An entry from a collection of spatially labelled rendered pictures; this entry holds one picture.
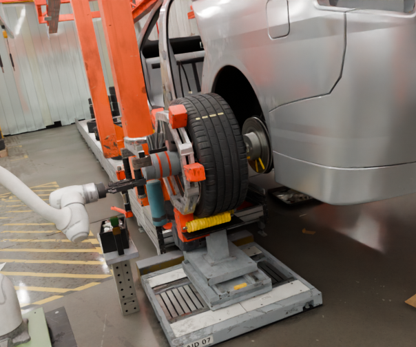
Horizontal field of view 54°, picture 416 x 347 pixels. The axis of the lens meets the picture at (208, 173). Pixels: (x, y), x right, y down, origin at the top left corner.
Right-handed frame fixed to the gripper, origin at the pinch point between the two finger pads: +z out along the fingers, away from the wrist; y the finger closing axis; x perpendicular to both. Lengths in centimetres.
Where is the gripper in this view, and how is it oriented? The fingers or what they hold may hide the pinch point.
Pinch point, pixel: (138, 182)
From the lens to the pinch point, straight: 203.8
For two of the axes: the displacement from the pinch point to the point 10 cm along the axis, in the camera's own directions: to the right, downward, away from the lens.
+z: 9.3, -2.2, 3.1
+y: 3.5, 1.9, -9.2
